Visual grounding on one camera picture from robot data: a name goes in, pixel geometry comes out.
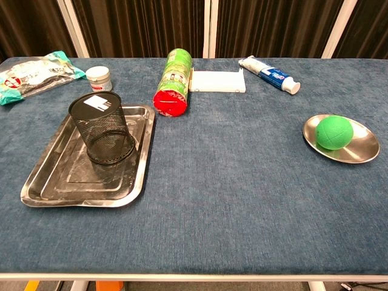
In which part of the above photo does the black cylindrical container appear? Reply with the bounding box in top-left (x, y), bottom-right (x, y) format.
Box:
top-left (68, 91), bottom-right (136, 166)

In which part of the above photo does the green ball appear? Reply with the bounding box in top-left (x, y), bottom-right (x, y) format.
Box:
top-left (315, 115), bottom-right (354, 151)

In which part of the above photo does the blue table cloth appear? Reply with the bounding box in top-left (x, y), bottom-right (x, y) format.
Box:
top-left (0, 56), bottom-right (388, 276)

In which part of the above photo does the white plastic box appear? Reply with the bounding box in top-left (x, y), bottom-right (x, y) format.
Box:
top-left (189, 67), bottom-right (246, 94)

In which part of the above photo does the green chips can red lid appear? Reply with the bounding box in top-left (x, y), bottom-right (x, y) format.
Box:
top-left (152, 48), bottom-right (193, 118)

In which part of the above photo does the blue white toothpaste tube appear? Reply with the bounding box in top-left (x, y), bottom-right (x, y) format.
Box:
top-left (238, 55), bottom-right (301, 96)

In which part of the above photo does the small white jar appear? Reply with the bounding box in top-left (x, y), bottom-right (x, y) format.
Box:
top-left (85, 65), bottom-right (113, 93)

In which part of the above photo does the rectangular steel tray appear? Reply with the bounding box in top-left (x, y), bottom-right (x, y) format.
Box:
top-left (20, 104), bottom-right (156, 209)

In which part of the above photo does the dark brown curtain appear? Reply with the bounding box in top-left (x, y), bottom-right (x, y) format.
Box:
top-left (0, 0), bottom-right (77, 63)
top-left (215, 0), bottom-right (345, 59)
top-left (332, 0), bottom-right (388, 59)
top-left (71, 0), bottom-right (206, 59)

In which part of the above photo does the orange box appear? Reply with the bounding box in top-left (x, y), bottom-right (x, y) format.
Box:
top-left (96, 281), bottom-right (125, 291)

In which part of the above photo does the round steel plate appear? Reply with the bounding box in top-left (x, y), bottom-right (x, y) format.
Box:
top-left (302, 113), bottom-right (381, 164)

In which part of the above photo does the teal snack bag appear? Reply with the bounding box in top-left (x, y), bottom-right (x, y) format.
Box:
top-left (0, 50), bottom-right (87, 106)

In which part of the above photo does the white partition post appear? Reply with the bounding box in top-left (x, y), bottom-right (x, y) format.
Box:
top-left (56, 0), bottom-right (90, 59)
top-left (321, 0), bottom-right (359, 59)
top-left (202, 0), bottom-right (220, 59)

